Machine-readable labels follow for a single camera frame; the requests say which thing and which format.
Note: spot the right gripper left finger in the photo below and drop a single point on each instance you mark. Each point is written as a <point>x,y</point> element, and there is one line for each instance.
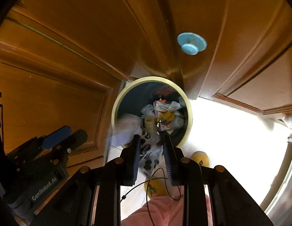
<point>92,196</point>

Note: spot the yellow slipper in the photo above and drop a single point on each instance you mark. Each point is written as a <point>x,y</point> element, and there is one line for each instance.
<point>155,188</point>
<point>201,158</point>

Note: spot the pink trousers leg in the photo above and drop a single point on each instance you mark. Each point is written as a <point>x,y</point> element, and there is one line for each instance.
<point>162,209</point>

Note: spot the wooden cabinet doors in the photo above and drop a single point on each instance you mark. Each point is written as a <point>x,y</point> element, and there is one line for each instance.
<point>62,61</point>

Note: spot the black white patterned bag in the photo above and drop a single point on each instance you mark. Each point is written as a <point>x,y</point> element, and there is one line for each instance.
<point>150,152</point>

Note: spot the blue cabinet knob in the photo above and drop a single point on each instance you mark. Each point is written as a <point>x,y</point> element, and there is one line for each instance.
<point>191,43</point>

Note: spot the loofah sponge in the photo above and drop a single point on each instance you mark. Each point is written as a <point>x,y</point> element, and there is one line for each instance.
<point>150,124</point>

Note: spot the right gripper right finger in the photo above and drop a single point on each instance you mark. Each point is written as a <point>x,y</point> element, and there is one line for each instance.
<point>230,202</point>

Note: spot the round black trash bin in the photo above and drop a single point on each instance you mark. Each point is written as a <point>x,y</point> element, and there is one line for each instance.
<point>136,101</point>

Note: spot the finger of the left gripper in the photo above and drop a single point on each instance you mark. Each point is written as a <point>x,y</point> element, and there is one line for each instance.
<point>72,142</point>
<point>56,137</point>

